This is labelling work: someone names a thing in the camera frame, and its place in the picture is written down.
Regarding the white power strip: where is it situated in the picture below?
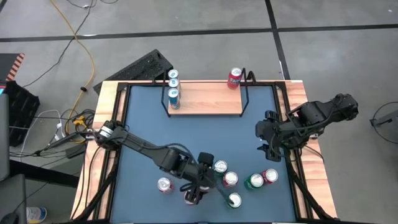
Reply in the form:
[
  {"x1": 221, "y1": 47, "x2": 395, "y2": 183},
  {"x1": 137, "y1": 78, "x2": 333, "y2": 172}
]
[{"x1": 54, "y1": 122, "x2": 65, "y2": 141}]

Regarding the red Coca-Cola can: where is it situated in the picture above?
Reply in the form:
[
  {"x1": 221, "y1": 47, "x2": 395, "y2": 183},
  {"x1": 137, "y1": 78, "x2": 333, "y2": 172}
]
[
  {"x1": 222, "y1": 170, "x2": 239, "y2": 188},
  {"x1": 157, "y1": 176, "x2": 174, "y2": 194},
  {"x1": 262, "y1": 167, "x2": 279, "y2": 185}
]

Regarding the green soda can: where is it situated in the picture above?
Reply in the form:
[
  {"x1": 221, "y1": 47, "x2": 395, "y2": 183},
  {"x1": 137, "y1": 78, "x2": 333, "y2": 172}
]
[
  {"x1": 213, "y1": 159, "x2": 229, "y2": 177},
  {"x1": 224, "y1": 192, "x2": 243, "y2": 209},
  {"x1": 244, "y1": 172, "x2": 265, "y2": 190}
]

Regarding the grey equipment case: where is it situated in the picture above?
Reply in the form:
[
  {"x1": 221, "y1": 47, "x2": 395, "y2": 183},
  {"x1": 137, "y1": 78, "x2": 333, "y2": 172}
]
[{"x1": 0, "y1": 93, "x2": 10, "y2": 182}]

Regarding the plastic bottle yellow blue label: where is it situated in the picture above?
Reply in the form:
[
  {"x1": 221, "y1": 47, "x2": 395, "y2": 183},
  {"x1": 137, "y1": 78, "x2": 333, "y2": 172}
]
[{"x1": 26, "y1": 206, "x2": 48, "y2": 224}]

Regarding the yellow extension cable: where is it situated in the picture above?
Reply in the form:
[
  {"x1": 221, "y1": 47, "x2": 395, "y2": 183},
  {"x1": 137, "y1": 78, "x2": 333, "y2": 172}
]
[{"x1": 49, "y1": 0, "x2": 96, "y2": 144}]

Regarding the black floor beam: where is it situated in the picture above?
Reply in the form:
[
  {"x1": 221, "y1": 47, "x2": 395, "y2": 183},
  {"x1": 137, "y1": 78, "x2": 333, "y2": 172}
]
[{"x1": 9, "y1": 159, "x2": 80, "y2": 189}]

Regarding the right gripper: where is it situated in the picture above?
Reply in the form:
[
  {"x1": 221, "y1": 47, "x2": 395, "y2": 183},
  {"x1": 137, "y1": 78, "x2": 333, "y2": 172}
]
[{"x1": 255, "y1": 119, "x2": 282, "y2": 161}]

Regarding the black plastic crate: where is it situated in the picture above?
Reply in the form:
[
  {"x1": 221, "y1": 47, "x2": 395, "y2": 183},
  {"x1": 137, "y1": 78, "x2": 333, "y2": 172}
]
[{"x1": 3, "y1": 80, "x2": 41, "y2": 147}]

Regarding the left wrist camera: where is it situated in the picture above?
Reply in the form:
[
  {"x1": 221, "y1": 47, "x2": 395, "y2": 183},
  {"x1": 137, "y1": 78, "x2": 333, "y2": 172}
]
[{"x1": 198, "y1": 152, "x2": 215, "y2": 167}]

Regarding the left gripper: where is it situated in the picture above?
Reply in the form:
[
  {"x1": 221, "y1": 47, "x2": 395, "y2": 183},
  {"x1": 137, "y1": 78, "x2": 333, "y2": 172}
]
[{"x1": 183, "y1": 164, "x2": 217, "y2": 205}]

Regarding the black orange striped panel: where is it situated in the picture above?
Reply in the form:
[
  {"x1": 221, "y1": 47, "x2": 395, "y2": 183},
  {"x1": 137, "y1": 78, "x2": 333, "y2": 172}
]
[{"x1": 0, "y1": 52, "x2": 25, "y2": 82}]

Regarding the white cable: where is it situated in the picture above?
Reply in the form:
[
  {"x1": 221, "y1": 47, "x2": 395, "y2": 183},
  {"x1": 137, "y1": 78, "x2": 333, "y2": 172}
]
[{"x1": 21, "y1": 108, "x2": 62, "y2": 156}]

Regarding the wooden shelf black wire frame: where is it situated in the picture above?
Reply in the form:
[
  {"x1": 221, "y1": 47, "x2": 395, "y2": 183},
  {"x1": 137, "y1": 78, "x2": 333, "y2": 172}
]
[{"x1": 160, "y1": 67, "x2": 257, "y2": 118}]

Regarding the blue table mat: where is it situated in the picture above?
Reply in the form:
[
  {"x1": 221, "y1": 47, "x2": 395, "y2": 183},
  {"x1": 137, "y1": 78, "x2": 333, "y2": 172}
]
[{"x1": 110, "y1": 85, "x2": 298, "y2": 223}]

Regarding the black floor cable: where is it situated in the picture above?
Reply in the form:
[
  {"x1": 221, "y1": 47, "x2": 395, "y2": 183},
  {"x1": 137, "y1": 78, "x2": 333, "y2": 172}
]
[
  {"x1": 66, "y1": 0, "x2": 119, "y2": 9},
  {"x1": 22, "y1": 0, "x2": 96, "y2": 88}
]

